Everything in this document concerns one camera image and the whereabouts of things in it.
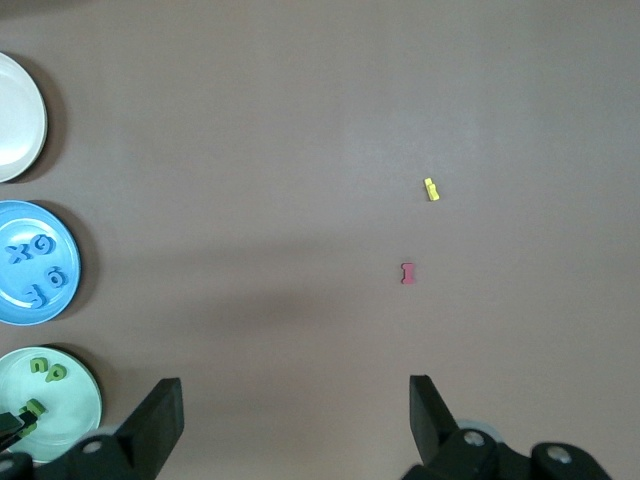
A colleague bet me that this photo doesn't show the blue foam letter X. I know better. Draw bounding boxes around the blue foam letter X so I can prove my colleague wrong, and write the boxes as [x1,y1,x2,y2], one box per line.
[5,243,35,267]

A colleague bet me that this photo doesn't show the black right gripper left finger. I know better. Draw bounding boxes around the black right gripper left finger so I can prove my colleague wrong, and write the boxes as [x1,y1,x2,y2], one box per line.
[34,377,185,480]

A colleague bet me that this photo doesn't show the blue foam letter E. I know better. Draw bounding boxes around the blue foam letter E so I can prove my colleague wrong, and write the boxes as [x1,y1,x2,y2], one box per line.
[22,283,51,309]

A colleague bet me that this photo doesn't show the blue plate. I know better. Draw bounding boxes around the blue plate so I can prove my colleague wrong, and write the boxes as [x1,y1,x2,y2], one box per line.
[0,199,82,327]

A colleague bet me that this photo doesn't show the beige plate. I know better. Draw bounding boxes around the beige plate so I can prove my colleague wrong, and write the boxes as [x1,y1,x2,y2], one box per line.
[0,52,49,184]

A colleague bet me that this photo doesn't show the light green plate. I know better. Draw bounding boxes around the light green plate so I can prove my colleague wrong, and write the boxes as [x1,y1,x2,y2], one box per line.
[0,347,104,464]

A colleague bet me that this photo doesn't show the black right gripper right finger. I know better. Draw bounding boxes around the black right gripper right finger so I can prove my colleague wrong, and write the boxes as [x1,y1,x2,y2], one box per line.
[403,374,516,480]

